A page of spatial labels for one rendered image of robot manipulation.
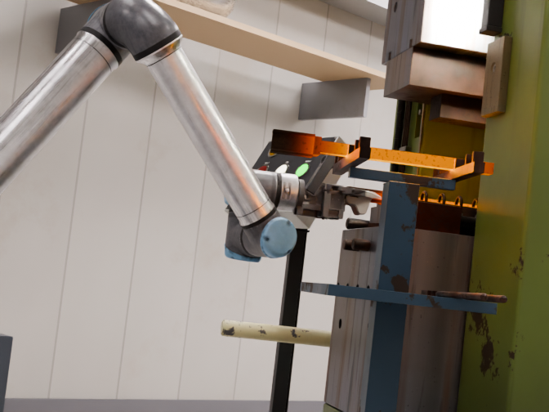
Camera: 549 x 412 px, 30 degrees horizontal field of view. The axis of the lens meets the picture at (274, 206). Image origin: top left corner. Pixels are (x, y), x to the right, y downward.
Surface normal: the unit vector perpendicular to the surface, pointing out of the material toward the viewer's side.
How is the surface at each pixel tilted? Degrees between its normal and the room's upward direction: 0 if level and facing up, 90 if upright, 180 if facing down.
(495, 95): 90
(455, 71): 90
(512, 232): 90
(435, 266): 90
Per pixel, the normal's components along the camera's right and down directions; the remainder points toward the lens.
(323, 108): -0.72, -0.14
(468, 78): 0.22, -0.05
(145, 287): 0.69, 0.03
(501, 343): -0.97, -0.13
